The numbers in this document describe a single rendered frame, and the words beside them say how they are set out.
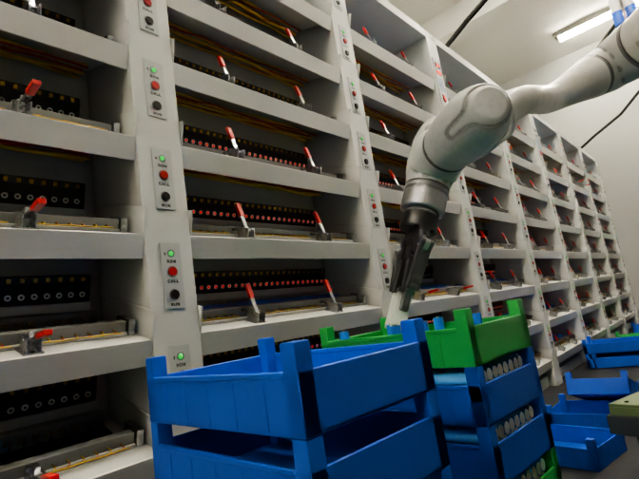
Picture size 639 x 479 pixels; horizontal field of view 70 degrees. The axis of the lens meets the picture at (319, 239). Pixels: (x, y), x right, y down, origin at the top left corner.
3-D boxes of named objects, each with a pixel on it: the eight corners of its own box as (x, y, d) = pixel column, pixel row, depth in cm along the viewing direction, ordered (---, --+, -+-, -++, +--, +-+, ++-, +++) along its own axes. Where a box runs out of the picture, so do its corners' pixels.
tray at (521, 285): (533, 294, 235) (535, 267, 235) (488, 302, 190) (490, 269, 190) (494, 289, 249) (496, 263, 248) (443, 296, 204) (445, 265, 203)
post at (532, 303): (563, 382, 233) (492, 81, 263) (558, 386, 226) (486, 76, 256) (523, 383, 246) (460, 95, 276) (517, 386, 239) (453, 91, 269)
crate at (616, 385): (590, 401, 188) (587, 381, 191) (648, 402, 175) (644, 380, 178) (567, 394, 168) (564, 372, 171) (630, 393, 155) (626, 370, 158)
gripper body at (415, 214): (448, 215, 88) (438, 259, 86) (427, 225, 96) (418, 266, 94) (413, 201, 87) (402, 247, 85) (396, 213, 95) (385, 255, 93)
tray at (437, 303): (479, 304, 183) (480, 280, 183) (397, 319, 138) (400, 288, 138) (434, 297, 196) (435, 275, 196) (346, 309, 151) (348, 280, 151)
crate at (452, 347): (532, 345, 76) (521, 297, 78) (475, 367, 62) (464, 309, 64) (391, 354, 97) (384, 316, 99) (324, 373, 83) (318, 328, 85)
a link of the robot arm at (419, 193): (435, 202, 98) (430, 228, 97) (397, 188, 97) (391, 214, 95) (457, 189, 90) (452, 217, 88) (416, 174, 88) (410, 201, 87)
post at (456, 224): (515, 417, 181) (434, 37, 211) (507, 424, 174) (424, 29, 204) (469, 416, 194) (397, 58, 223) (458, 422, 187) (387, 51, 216)
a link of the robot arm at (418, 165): (394, 189, 98) (416, 165, 85) (410, 127, 102) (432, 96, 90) (441, 204, 99) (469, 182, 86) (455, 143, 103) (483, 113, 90)
